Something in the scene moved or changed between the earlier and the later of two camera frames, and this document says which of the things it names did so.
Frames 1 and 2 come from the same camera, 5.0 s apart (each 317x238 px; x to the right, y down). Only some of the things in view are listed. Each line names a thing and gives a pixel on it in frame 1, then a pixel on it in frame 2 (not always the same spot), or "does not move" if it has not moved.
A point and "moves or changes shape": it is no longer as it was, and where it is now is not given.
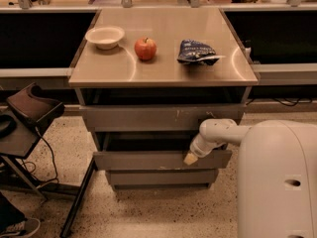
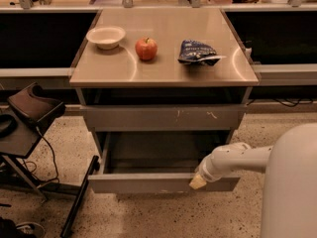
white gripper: (198, 148) -> (207, 171)
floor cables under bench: (284, 103) does not move
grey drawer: (154, 150) moves or changes shape
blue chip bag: (198, 54) does not move
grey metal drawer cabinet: (147, 79) does not move
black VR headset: (37, 106) does not move
